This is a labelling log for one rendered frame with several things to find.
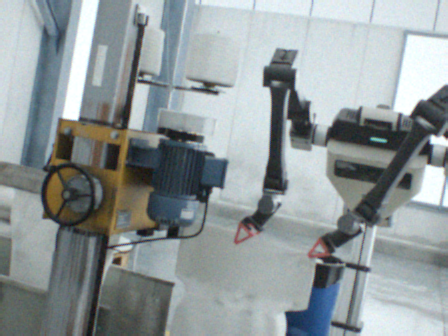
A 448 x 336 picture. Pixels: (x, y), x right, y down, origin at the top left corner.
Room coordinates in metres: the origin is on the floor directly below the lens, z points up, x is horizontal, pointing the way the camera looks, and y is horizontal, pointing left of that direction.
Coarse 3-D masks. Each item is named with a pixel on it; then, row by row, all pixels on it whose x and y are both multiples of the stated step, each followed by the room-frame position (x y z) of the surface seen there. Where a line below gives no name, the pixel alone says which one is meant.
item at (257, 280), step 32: (192, 224) 2.16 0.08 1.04; (192, 256) 2.16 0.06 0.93; (224, 256) 2.09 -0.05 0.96; (256, 256) 2.05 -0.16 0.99; (288, 256) 2.04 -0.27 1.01; (192, 288) 2.12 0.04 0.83; (224, 288) 2.08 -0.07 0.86; (256, 288) 2.04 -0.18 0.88; (288, 288) 2.04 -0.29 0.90; (192, 320) 2.07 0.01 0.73; (224, 320) 2.02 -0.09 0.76; (256, 320) 1.99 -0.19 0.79
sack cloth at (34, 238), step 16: (16, 192) 2.40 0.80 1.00; (16, 208) 2.38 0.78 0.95; (32, 208) 2.36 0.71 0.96; (16, 224) 2.35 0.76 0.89; (32, 224) 2.33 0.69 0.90; (48, 224) 2.33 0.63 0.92; (16, 240) 2.32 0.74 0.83; (32, 240) 2.29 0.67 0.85; (48, 240) 2.28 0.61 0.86; (112, 240) 2.25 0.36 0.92; (16, 256) 2.28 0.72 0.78; (32, 256) 2.26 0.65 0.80; (48, 256) 2.24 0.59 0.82; (112, 256) 2.29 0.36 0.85; (16, 272) 2.27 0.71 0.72; (32, 272) 2.24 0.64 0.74; (48, 272) 2.22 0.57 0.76
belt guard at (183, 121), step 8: (160, 112) 1.80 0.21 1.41; (168, 112) 1.76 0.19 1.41; (176, 112) 1.75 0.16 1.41; (184, 112) 1.75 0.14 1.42; (160, 120) 1.79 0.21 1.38; (168, 120) 1.76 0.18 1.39; (176, 120) 1.75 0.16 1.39; (184, 120) 1.75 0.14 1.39; (192, 120) 1.75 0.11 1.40; (200, 120) 1.76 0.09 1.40; (208, 120) 1.77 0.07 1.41; (216, 120) 1.81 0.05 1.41; (176, 128) 1.75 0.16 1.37; (184, 128) 1.75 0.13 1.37; (192, 128) 1.75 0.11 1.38; (200, 128) 1.76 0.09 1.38; (208, 128) 1.78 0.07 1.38; (216, 128) 1.82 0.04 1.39
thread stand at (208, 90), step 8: (184, 0) 2.01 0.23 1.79; (184, 8) 2.01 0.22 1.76; (184, 16) 2.01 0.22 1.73; (176, 48) 2.01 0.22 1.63; (176, 56) 2.01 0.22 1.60; (176, 64) 2.01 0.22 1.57; (144, 80) 2.05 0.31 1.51; (152, 80) 2.04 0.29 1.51; (168, 88) 2.00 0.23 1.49; (176, 88) 2.01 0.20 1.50; (184, 88) 2.00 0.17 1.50; (192, 88) 1.99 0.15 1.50; (200, 88) 1.96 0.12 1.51; (208, 88) 1.92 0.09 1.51; (216, 88) 1.94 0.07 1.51; (168, 96) 2.01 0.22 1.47; (168, 104) 2.01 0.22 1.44
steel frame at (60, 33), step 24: (48, 0) 7.30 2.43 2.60; (72, 0) 7.54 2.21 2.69; (168, 0) 10.71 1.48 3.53; (192, 0) 10.69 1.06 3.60; (48, 24) 7.44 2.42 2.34; (72, 24) 7.62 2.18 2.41; (168, 24) 10.79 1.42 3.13; (48, 48) 7.74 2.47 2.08; (72, 48) 7.70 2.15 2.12; (168, 48) 10.76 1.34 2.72; (48, 72) 7.72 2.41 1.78; (168, 72) 10.73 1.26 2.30; (48, 96) 7.70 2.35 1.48; (48, 120) 7.68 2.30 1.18; (24, 144) 7.65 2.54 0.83; (48, 144) 7.55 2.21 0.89
